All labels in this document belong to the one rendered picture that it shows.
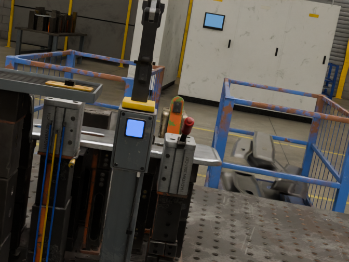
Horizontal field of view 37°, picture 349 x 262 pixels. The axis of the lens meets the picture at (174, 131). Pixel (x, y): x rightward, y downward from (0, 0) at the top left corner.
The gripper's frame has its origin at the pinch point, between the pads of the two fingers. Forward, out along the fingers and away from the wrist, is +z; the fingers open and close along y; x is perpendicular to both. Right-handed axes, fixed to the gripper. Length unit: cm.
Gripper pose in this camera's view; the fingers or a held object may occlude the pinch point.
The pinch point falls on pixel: (142, 82)
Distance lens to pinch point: 97.7
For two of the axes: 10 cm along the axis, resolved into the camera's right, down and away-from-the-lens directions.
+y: -0.3, -2.1, 9.8
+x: -9.9, -1.5, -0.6
